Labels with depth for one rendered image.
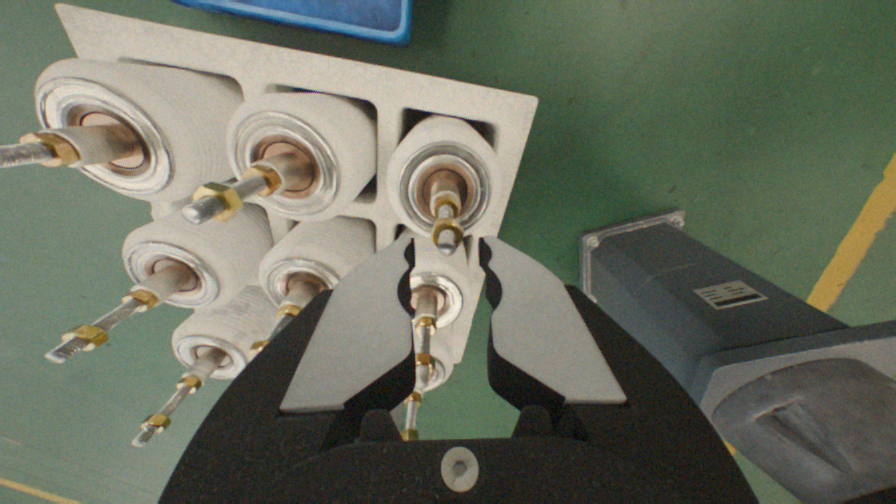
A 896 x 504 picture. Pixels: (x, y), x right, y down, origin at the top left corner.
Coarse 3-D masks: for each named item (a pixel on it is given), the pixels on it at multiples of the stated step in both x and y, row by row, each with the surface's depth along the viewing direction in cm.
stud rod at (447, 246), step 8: (440, 208) 17; (448, 208) 17; (440, 216) 16; (448, 216) 15; (448, 232) 14; (440, 240) 13; (448, 240) 13; (440, 248) 13; (448, 248) 13; (456, 248) 13
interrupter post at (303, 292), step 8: (296, 288) 24; (304, 288) 24; (312, 288) 25; (288, 296) 23; (296, 296) 23; (304, 296) 23; (312, 296) 24; (288, 304) 22; (296, 304) 22; (304, 304) 23
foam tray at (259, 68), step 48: (96, 48) 21; (144, 48) 21; (192, 48) 21; (240, 48) 21; (384, 96) 23; (432, 96) 23; (480, 96) 23; (528, 96) 24; (384, 144) 25; (384, 192) 28; (384, 240) 31; (480, 288) 35
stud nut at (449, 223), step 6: (438, 222) 14; (444, 222) 14; (450, 222) 14; (456, 222) 14; (432, 228) 15; (438, 228) 14; (444, 228) 14; (450, 228) 14; (456, 228) 14; (462, 228) 15; (432, 234) 14; (438, 234) 14; (456, 234) 14; (462, 234) 14; (432, 240) 14; (456, 240) 14
